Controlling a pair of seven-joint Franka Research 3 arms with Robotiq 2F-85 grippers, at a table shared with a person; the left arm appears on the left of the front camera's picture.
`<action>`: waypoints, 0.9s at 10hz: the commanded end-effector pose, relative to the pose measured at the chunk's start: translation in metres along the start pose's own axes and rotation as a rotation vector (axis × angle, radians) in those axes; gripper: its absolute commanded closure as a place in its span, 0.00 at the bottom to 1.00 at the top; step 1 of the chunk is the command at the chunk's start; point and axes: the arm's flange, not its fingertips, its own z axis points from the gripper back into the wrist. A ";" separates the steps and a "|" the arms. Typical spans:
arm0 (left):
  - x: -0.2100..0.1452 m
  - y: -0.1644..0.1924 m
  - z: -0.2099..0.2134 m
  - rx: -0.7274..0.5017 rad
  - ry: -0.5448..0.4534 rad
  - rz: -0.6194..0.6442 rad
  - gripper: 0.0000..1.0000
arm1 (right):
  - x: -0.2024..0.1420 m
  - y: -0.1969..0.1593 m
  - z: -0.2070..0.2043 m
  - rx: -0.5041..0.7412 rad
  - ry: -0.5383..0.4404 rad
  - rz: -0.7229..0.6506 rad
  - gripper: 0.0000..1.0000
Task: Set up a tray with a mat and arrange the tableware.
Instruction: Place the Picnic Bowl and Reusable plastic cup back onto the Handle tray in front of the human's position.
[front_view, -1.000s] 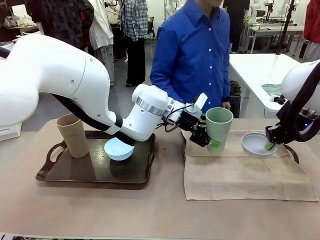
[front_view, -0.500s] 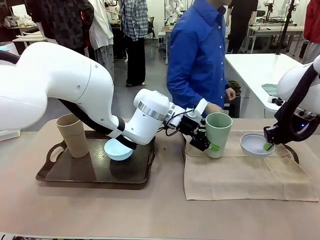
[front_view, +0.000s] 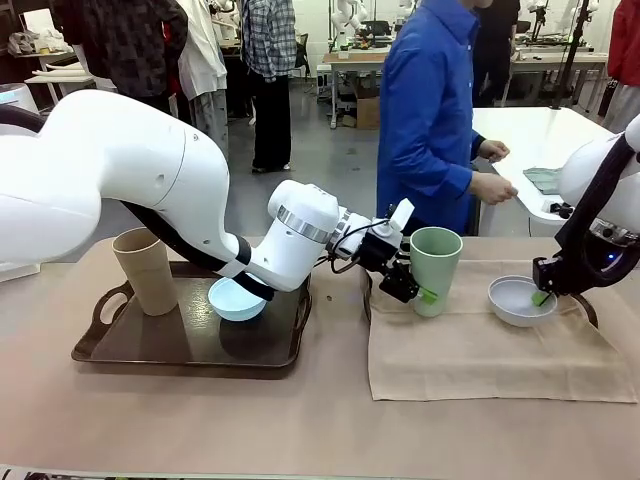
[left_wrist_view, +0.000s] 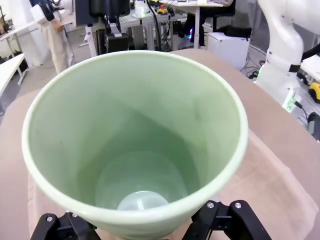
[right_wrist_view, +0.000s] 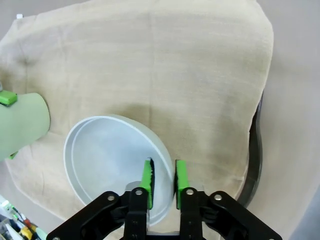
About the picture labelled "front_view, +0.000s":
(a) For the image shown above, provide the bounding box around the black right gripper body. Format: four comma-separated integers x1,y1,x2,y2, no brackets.
532,256,557,293

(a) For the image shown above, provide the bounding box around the person's right hand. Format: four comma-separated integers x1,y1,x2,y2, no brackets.
471,173,519,206

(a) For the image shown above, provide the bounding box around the pale green tall cup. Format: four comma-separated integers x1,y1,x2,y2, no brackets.
409,226,464,318

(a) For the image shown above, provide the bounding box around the right arm black cable sleeve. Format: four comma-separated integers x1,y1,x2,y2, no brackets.
552,132,633,296

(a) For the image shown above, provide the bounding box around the black tripod stand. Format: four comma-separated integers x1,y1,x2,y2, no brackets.
548,0,592,110

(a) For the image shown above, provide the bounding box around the person in black clothes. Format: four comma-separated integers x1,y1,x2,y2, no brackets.
471,0,522,109

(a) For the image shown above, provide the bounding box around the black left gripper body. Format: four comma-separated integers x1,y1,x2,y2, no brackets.
358,230,409,281

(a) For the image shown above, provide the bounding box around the light blue bowl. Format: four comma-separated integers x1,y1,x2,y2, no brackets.
206,277,268,322

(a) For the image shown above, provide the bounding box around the person in red jacket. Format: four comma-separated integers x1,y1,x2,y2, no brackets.
596,0,640,132

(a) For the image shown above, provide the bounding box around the arm black cable sleeve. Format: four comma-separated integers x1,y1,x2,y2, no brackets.
552,132,633,296
0,107,275,303

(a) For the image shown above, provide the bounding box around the white rack table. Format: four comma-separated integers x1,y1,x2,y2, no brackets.
23,58,97,114

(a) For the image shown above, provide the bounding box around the white bowl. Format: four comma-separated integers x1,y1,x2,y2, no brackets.
488,275,558,329

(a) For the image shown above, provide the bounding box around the left arm black cable sleeve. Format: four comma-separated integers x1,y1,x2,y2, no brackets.
0,107,275,303

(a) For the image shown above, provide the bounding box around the white power strip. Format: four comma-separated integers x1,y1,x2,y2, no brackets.
541,199,572,219

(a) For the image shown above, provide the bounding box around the beige cloth mat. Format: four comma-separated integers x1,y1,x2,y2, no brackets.
367,256,639,403

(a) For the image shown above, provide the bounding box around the person's left hand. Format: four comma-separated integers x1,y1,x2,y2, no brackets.
478,139,512,163

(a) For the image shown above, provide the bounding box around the person in plaid shirt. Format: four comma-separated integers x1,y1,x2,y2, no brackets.
241,0,298,174

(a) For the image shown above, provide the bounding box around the white air purifier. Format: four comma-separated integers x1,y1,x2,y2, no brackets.
0,83,40,117

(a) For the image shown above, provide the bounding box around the black office chair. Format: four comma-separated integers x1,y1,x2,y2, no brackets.
293,31,312,80

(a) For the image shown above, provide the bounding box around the person in blue shirt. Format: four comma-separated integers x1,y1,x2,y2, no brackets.
377,0,487,237

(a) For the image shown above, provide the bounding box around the dark brown plastic tray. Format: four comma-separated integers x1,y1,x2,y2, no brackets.
70,259,313,368
359,272,600,330

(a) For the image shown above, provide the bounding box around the cardboard box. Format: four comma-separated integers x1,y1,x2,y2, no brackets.
354,93,382,132

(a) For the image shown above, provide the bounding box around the person in black patterned jacket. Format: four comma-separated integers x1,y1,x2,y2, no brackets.
51,0,190,100

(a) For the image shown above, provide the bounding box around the person in white coat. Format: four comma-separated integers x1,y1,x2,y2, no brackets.
176,0,230,147

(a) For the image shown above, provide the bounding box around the wooden workbench table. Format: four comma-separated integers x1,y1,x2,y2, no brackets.
321,48,401,130
508,48,610,107

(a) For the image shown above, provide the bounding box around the person's right forearm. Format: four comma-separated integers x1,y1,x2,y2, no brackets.
394,159,476,206

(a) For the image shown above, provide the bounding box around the brown tall cup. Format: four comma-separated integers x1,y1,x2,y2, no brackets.
111,227,180,318

